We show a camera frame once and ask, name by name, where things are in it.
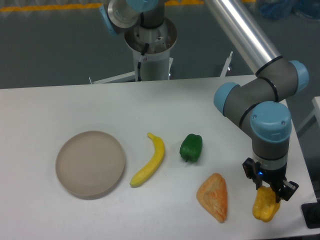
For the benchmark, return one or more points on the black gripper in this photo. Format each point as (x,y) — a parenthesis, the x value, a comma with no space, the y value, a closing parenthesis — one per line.
(272,172)

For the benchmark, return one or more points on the yellow bell pepper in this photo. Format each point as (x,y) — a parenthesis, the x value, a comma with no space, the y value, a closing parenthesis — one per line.
(265,206)

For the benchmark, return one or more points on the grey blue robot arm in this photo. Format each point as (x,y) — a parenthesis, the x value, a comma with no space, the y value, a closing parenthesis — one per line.
(256,107)

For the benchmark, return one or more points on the green bell pepper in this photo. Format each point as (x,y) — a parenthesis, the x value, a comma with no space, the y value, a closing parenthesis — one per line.
(191,148)

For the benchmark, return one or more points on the beige round plate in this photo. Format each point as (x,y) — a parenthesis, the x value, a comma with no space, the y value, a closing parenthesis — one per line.
(90,164)

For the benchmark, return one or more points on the black device at table edge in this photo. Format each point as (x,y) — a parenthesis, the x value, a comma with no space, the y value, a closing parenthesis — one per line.
(311,214)

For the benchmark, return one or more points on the orange bread wedge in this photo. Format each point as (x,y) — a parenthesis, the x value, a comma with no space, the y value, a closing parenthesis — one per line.
(213,197)

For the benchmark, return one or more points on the white table at right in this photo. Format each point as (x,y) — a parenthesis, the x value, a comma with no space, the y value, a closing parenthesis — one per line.
(312,118)

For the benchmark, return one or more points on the yellow banana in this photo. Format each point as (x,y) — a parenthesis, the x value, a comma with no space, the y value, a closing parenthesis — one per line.
(152,165)

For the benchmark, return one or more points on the blue plastic bag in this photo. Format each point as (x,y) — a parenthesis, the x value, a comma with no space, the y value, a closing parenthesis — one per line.
(281,9)

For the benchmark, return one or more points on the white metal frame leg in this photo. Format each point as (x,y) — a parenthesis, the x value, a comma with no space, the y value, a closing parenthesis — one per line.
(226,69)

